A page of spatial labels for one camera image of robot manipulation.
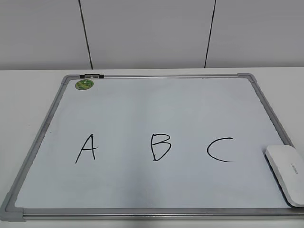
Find white whiteboard eraser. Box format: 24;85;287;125
265;145;304;207

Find white magnetic whiteboard grey frame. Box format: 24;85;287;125
0;74;304;221

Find green round magnet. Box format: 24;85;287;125
75;79;94;90

